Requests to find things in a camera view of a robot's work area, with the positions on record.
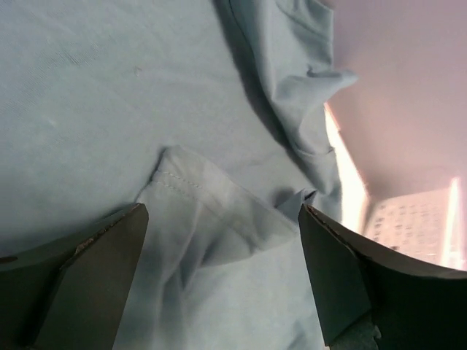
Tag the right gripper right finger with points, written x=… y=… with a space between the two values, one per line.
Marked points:
x=369 y=296

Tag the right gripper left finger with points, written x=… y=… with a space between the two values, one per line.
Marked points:
x=71 y=293

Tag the blue t-shirt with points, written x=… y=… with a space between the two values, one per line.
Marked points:
x=211 y=114

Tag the white plastic basket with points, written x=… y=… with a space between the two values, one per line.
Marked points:
x=427 y=226

